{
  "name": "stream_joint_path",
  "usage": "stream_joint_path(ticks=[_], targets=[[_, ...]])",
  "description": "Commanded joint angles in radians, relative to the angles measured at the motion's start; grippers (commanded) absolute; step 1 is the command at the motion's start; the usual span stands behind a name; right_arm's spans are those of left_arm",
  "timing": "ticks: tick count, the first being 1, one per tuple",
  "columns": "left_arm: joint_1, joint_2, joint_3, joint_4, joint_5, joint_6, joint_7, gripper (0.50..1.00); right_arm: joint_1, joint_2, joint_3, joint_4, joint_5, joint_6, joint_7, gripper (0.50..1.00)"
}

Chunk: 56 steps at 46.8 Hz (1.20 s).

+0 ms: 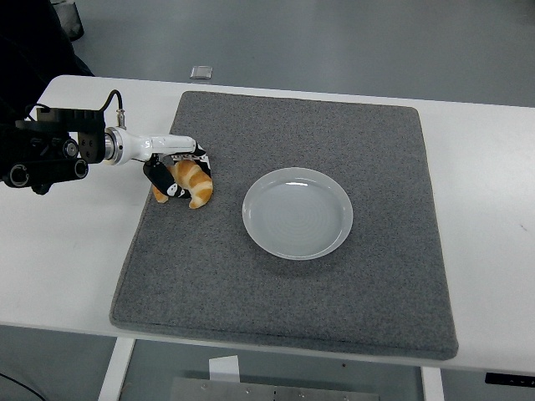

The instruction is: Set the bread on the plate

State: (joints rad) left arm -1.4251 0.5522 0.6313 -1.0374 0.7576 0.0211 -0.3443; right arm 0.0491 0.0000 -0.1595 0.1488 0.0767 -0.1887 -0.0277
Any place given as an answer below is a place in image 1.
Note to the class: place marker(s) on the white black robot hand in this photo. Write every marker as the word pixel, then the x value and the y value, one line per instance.
pixel 163 144

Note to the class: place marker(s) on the golden croissant bread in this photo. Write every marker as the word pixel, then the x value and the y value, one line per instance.
pixel 197 184

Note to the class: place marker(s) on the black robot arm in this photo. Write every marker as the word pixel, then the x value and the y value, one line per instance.
pixel 46 167

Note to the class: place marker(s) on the pale grey round plate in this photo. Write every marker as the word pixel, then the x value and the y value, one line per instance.
pixel 297 217

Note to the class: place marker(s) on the silver square floor outlet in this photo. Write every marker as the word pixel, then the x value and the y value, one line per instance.
pixel 201 72

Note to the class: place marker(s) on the black mesh waste bin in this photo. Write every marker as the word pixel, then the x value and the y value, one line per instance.
pixel 69 16

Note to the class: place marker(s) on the black draped object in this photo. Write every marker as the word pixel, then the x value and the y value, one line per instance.
pixel 33 46

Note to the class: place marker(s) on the grey felt mat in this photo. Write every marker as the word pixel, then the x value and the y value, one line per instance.
pixel 292 301

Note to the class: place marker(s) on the white table leg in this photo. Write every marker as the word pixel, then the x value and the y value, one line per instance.
pixel 117 367
pixel 432 386

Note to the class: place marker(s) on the black table control panel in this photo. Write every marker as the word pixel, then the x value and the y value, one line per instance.
pixel 510 378

